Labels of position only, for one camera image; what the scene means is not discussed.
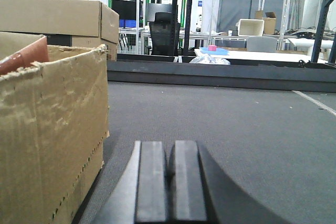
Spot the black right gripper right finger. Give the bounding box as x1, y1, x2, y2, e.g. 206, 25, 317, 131
170, 141, 286, 223

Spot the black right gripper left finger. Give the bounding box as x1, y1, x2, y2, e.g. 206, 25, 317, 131
93, 141, 168, 223

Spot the large brown cardboard box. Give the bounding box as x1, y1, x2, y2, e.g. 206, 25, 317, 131
1, 45, 109, 223

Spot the crumpled plastic bag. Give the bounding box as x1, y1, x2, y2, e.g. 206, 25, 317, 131
190, 54, 231, 65

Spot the pink small box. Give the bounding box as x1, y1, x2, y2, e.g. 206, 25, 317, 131
208, 45, 217, 51

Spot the grey chair back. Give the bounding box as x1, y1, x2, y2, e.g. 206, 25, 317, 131
246, 36, 277, 53

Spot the white work table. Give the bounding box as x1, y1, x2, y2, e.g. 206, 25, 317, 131
194, 48, 311, 63

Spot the black mesh office chair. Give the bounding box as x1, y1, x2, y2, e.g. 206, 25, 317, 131
149, 12, 181, 56

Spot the white plastic bin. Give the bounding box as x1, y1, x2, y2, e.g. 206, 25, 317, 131
237, 19, 264, 37

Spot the closed cardboard box behind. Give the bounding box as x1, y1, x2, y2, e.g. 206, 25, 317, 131
1, 0, 119, 61

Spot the open cardboard box far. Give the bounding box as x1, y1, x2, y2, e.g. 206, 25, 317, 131
255, 10, 277, 35

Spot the black floor frame beam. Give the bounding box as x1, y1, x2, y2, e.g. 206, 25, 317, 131
107, 54, 335, 93

